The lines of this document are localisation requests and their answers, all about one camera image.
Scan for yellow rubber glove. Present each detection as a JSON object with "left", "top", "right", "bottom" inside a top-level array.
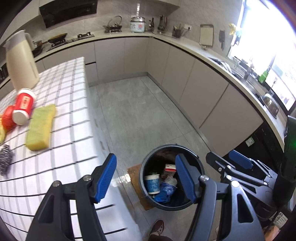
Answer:
[{"left": 228, "top": 22, "right": 239, "bottom": 35}]

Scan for black wok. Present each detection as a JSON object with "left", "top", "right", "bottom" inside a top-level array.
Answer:
[{"left": 47, "top": 33, "right": 68, "bottom": 44}]

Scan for white checkered tablecloth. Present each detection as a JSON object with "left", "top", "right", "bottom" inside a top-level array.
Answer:
[{"left": 0, "top": 57, "right": 141, "bottom": 241}]

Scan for metal utensil holder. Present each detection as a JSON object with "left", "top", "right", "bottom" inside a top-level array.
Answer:
[{"left": 157, "top": 15, "right": 168, "bottom": 33}]

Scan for red plastic bag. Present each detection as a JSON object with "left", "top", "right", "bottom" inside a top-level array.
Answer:
[{"left": 0, "top": 105, "right": 18, "bottom": 133}]

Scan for blue plastic bowl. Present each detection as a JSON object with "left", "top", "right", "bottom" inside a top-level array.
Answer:
[{"left": 160, "top": 181, "right": 178, "bottom": 197}]

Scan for steel kitchen sink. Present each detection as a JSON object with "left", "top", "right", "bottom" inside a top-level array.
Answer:
[{"left": 231, "top": 67, "right": 280, "bottom": 120}]

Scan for wooden stool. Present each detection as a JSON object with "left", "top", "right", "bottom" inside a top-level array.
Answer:
[{"left": 127, "top": 163, "right": 158, "bottom": 211}]

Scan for black cleaver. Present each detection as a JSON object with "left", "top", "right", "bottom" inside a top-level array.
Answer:
[{"left": 218, "top": 29, "right": 226, "bottom": 50}]

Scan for dish rack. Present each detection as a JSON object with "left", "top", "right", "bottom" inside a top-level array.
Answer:
[{"left": 209, "top": 58, "right": 232, "bottom": 70}]

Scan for blue cloth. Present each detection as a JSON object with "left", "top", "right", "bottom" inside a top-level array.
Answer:
[{"left": 154, "top": 191, "right": 173, "bottom": 204}]

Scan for yellow green sponge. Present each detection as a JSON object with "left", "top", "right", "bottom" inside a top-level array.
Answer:
[{"left": 25, "top": 103, "right": 57, "bottom": 152}]

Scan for steel bowl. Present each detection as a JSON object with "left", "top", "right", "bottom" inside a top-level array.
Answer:
[{"left": 262, "top": 92, "right": 279, "bottom": 119}]

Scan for dark chopstick holder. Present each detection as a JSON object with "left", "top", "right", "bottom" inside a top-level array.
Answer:
[{"left": 172, "top": 24, "right": 186, "bottom": 39}]

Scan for dark patterned shoe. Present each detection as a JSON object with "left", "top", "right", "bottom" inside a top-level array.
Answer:
[{"left": 149, "top": 219, "right": 165, "bottom": 237}]

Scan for black gas stove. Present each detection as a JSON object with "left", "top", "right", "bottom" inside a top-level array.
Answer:
[{"left": 46, "top": 32, "right": 95, "bottom": 52}]

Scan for dark plastic bucket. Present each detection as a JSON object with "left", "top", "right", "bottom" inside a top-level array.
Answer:
[{"left": 140, "top": 144, "right": 206, "bottom": 211}]

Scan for white cutting board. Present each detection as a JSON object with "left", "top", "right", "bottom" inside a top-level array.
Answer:
[{"left": 199, "top": 24, "right": 214, "bottom": 47}]

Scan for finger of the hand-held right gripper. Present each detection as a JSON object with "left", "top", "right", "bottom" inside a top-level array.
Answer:
[
  {"left": 206, "top": 152, "right": 271, "bottom": 189},
  {"left": 228, "top": 149, "right": 278, "bottom": 183}
]

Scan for steel wool scrubber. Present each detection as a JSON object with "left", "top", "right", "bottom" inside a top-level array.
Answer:
[{"left": 0, "top": 144, "right": 14, "bottom": 178}]

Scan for black range hood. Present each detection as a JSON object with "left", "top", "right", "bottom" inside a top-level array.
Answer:
[{"left": 38, "top": 0, "right": 98, "bottom": 29}]

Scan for clear plastic bag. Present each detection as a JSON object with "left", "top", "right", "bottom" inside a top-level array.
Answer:
[{"left": 164, "top": 175, "right": 178, "bottom": 187}]

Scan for kitchen window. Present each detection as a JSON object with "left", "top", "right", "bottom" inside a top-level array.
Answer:
[{"left": 228, "top": 0, "right": 296, "bottom": 112}]

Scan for cream thermos jug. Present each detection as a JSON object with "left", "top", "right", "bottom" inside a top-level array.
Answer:
[{"left": 2, "top": 29, "right": 40, "bottom": 91}]

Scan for white rice cooker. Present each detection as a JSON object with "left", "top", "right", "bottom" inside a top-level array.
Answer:
[{"left": 130, "top": 15, "right": 147, "bottom": 33}]

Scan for person's dark trouser leg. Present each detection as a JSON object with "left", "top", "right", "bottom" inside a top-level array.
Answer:
[{"left": 148, "top": 234, "right": 176, "bottom": 241}]

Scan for beige kitchen counter cabinets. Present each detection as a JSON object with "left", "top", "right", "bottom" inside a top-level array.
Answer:
[{"left": 0, "top": 30, "right": 289, "bottom": 163}]

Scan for green bottle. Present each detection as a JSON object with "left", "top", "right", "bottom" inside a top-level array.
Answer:
[{"left": 258, "top": 69, "right": 269, "bottom": 84}]

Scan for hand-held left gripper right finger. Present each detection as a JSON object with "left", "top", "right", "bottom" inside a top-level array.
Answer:
[{"left": 175, "top": 154, "right": 265, "bottom": 241}]

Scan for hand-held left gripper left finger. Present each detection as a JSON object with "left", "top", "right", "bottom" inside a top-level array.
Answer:
[{"left": 25, "top": 153, "right": 117, "bottom": 241}]

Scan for black dishwasher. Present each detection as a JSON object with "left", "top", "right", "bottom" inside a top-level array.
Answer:
[{"left": 222, "top": 121, "right": 290, "bottom": 163}]

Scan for blue white paper cup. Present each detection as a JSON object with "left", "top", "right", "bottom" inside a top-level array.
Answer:
[{"left": 145, "top": 174, "right": 161, "bottom": 195}]

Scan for red and white can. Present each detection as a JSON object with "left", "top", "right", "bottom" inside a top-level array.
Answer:
[{"left": 12, "top": 88, "right": 37, "bottom": 126}]

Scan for red white carton box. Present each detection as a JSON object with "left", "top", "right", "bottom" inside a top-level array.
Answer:
[{"left": 162, "top": 163, "right": 177, "bottom": 179}]

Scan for metal kitchen faucet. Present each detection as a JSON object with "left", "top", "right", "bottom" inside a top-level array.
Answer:
[{"left": 243, "top": 62, "right": 257, "bottom": 80}]

